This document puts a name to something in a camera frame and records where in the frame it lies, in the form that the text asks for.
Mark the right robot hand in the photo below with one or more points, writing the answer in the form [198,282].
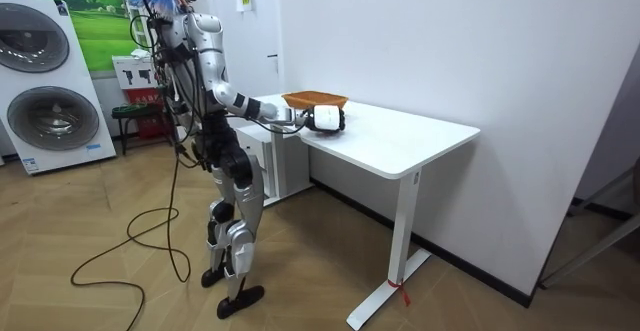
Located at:
[326,117]

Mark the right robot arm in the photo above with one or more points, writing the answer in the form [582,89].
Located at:
[215,66]

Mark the white drawer cabinet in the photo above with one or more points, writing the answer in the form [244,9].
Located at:
[290,166]

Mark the white desk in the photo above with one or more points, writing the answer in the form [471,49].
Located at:
[390,141]

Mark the robot legs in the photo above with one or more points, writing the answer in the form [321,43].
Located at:
[245,201]

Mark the robot body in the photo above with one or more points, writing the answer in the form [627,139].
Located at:
[172,38]

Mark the red box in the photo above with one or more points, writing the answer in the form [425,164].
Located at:
[150,127]

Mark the red ribbon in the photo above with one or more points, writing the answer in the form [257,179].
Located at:
[401,291]

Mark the black stool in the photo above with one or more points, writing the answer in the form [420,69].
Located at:
[132,111]

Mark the white cardboard box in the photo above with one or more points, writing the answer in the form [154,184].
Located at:
[135,73]

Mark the white washing machine tower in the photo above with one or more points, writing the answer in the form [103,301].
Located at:
[75,78]

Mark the green landscape wall poster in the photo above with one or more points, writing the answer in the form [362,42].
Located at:
[100,26]

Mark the grey metal frame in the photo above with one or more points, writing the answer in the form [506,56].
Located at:
[590,251]

